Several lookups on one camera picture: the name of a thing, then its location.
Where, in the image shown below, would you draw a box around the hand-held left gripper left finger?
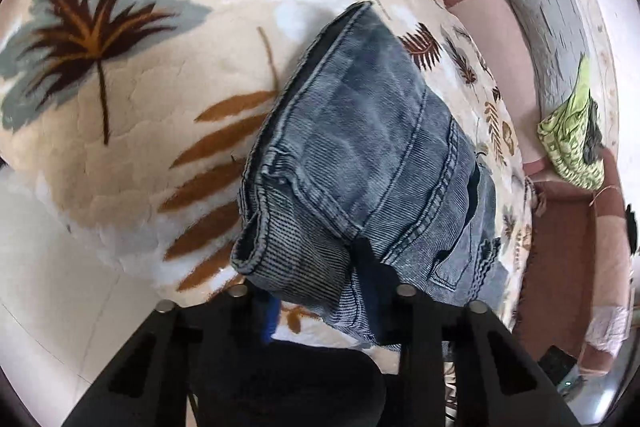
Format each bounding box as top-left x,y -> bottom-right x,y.
62,284 -> 281,427

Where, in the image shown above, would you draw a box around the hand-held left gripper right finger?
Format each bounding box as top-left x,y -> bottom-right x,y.
350,237 -> 583,427

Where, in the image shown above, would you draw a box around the grey-blue denim pants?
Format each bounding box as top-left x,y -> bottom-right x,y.
231,1 -> 511,350

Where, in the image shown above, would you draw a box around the red and pink sofa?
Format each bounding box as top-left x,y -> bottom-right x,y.
435,0 -> 636,375

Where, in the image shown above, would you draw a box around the green patterned quilt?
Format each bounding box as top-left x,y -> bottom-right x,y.
537,57 -> 606,192

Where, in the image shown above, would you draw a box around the black cloth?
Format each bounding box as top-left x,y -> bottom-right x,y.
624,204 -> 640,258

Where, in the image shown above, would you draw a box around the dark camouflage cloth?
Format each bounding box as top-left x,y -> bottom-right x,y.
582,99 -> 606,165

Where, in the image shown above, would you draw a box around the leaf print blanket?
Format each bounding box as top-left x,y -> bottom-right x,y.
0,0 -> 536,413

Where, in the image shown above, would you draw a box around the grey quilted pillow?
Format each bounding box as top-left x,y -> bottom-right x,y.
457,0 -> 593,112

